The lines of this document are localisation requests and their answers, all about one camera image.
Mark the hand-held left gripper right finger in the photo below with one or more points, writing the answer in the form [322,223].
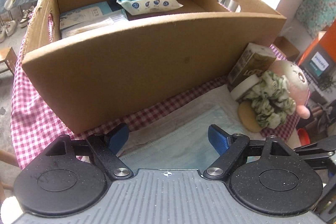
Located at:
[218,138]

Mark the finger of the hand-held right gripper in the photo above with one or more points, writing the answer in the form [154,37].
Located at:
[320,146]

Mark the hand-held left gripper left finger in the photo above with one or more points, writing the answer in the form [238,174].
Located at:
[118,136]

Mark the yellow round puff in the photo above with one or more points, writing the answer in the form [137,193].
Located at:
[248,117]

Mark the white tape roll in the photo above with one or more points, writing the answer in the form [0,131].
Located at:
[242,87]

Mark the green white scrunchie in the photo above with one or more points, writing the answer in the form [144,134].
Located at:
[270,103]

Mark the brown cardboard box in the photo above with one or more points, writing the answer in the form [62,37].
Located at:
[131,69]

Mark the pink plush toy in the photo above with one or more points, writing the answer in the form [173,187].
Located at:
[294,77]

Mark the gold packaged sponge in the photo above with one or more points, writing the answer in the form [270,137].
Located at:
[249,64]

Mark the cotton swab packet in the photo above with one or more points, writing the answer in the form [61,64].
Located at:
[97,26]

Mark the white blue wipes packet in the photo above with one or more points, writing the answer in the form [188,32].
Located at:
[147,5]

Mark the orange plastic container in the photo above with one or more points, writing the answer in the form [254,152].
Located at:
[304,137]

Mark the pink checkered tablecloth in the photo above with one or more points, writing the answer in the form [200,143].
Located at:
[34,121]

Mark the orange appliance carton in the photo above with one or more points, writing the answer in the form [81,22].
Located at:
[323,43]

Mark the small cardboard carton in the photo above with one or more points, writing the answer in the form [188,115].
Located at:
[287,47]

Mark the wooden chair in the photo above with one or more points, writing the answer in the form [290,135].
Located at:
[8,158]

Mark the small light blue box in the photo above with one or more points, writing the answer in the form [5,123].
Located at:
[84,12]

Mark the wooden stool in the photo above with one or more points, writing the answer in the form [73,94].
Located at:
[8,58]

